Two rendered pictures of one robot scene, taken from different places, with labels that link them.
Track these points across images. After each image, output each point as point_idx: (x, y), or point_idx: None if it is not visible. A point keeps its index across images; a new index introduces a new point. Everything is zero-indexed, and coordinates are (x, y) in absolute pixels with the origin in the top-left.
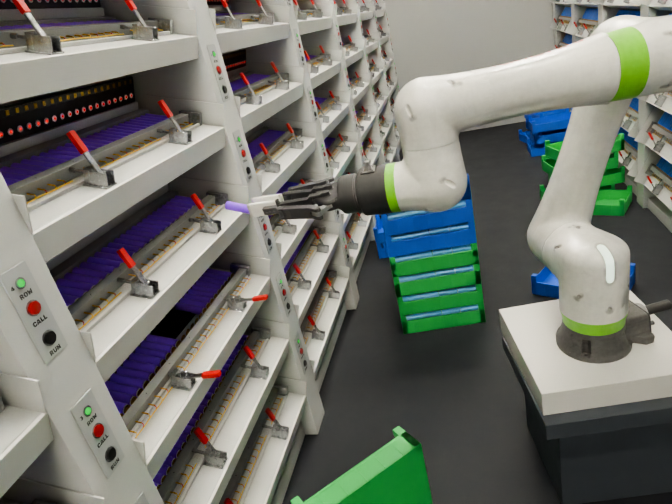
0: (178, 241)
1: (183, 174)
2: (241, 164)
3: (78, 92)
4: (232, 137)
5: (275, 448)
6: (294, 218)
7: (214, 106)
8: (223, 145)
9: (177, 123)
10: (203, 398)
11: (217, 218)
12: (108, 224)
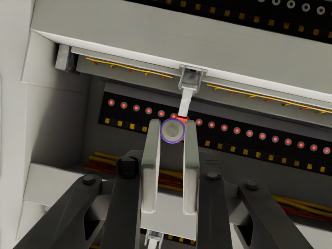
0: (265, 97)
1: (76, 96)
2: (1, 118)
3: (186, 242)
4: (5, 173)
5: None
6: (296, 230)
7: (27, 228)
8: (39, 169)
9: (148, 247)
10: None
11: (133, 58)
12: (252, 121)
